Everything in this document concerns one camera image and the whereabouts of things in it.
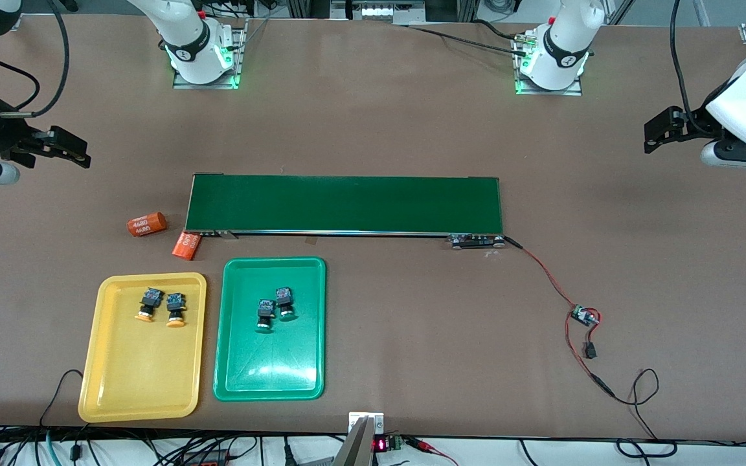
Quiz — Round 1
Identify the orange cylinder printed 4680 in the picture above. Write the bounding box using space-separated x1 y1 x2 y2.
127 212 168 238
172 232 201 261

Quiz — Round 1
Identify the yellow mushroom push button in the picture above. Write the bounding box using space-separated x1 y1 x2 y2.
165 293 188 328
134 288 164 322

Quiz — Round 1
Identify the green mushroom push button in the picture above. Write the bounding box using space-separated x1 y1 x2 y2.
274 287 297 321
256 298 277 333

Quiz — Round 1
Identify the small circuit board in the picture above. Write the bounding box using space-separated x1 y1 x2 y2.
571 304 602 328

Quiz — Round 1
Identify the yellow plastic tray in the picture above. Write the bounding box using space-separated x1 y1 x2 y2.
77 272 208 423

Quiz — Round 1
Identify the green belt conveyor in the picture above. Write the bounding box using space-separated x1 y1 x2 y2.
183 172 508 250

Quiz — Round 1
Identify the green plastic tray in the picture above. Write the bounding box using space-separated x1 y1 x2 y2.
212 256 327 402

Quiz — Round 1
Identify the red clip lead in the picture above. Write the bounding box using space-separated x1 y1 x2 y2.
404 436 459 466

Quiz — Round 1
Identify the grey metal pole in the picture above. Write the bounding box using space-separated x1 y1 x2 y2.
332 416 378 466

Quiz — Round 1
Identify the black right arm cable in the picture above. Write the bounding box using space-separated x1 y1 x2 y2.
0 0 71 118

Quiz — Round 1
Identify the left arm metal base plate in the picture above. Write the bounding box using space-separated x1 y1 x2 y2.
514 36 584 96

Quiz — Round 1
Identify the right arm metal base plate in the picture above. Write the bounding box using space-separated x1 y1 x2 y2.
172 19 249 90

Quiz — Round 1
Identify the black curved cable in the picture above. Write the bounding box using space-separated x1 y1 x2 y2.
39 369 85 429

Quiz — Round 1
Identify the black cable to base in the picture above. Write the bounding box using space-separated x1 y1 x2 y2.
405 18 529 58

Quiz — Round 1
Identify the thin black looped cable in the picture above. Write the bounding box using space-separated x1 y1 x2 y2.
611 368 679 459

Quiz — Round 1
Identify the aluminium frame structure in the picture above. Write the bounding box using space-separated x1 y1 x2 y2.
286 0 477 25

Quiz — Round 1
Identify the small metal bracket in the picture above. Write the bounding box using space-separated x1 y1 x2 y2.
348 412 385 436

